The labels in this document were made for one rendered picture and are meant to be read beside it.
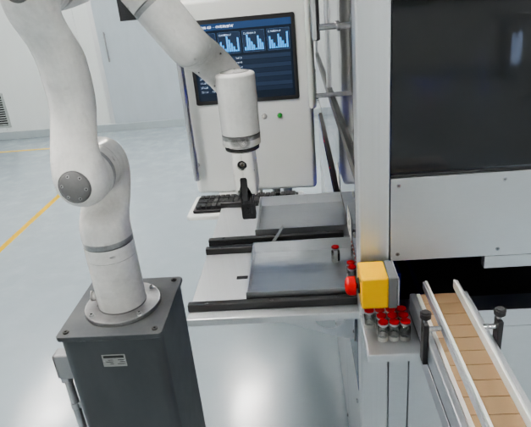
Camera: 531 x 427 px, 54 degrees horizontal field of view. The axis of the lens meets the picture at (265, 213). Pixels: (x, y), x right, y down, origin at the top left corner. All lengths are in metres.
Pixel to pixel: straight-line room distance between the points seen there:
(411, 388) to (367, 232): 0.44
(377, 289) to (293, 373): 1.38
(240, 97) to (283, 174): 1.06
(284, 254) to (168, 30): 0.69
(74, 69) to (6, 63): 6.35
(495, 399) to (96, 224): 0.88
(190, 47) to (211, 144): 1.06
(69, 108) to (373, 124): 0.62
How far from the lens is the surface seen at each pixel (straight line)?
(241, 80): 1.08
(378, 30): 0.99
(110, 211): 1.27
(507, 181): 1.13
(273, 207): 1.77
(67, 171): 1.15
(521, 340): 1.34
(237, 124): 1.10
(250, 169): 1.12
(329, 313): 1.21
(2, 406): 2.67
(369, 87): 1.00
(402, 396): 1.37
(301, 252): 1.46
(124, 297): 1.32
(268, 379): 2.38
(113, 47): 6.91
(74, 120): 1.16
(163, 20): 1.09
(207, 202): 2.03
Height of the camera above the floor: 1.58
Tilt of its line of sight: 24 degrees down
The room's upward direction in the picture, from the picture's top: 6 degrees counter-clockwise
